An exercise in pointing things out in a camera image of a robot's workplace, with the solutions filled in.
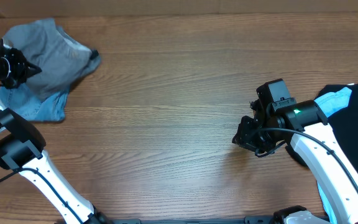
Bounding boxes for grey shorts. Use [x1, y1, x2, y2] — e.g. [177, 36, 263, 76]
[2, 18, 101, 101]

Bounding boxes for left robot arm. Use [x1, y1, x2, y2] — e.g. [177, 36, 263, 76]
[0, 40, 110, 224]

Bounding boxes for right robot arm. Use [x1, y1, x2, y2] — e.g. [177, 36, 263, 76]
[232, 79, 358, 223]

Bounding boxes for folded blue jeans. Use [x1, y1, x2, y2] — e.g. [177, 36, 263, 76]
[0, 84, 70, 122]

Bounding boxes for light blue shirt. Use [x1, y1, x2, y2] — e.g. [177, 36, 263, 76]
[315, 87, 352, 224]

